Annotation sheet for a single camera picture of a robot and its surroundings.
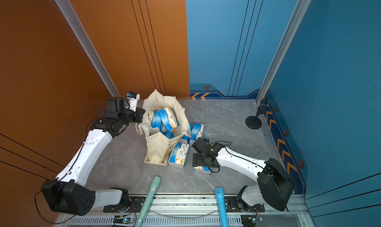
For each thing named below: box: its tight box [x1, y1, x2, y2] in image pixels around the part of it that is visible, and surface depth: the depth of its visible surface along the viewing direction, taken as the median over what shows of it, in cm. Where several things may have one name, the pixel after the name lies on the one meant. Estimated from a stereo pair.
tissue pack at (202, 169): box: [193, 166, 211, 175], surface depth 81 cm
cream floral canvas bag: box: [134, 89, 191, 166], surface depth 83 cm
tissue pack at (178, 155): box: [168, 142, 191, 170], surface depth 85 cm
